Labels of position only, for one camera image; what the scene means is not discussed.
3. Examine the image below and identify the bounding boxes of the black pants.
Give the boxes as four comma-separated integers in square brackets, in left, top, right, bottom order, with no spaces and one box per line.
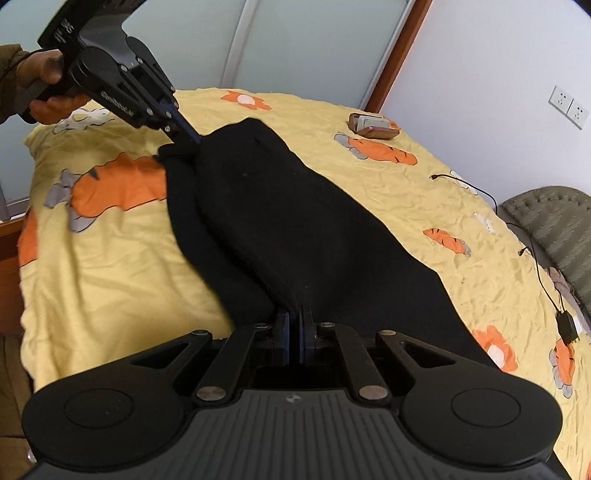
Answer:
[157,118,490,364]

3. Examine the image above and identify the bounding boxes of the olive sleeve forearm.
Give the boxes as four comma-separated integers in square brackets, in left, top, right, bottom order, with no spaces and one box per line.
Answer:
[0,44,29,123]

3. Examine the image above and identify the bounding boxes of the person's left hand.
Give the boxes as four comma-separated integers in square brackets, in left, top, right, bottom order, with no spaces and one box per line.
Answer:
[15,50,90,125]

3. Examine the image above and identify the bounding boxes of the yellow carrot print bedspread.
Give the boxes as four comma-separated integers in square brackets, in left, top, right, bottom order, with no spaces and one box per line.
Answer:
[18,88,590,479]

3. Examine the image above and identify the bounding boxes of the brown wallet with cards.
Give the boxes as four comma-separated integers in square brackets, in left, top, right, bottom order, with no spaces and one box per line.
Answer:
[348,113,401,140]

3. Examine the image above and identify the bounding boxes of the black charger adapter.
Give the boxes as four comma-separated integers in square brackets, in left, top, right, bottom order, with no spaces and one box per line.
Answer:
[556,311,579,346]

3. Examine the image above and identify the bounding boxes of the olive tufted headboard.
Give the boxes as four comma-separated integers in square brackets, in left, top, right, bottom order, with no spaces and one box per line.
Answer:
[500,186,590,315]

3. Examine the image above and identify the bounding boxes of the brown wooden door frame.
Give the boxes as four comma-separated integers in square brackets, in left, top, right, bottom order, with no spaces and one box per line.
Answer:
[363,0,433,113]

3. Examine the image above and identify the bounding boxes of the black charger cable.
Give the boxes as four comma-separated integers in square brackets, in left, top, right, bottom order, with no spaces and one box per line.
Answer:
[430,172,567,315]

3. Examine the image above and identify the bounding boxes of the white wall socket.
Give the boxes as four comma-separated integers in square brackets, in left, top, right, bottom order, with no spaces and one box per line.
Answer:
[566,100,589,130]
[549,86,573,115]

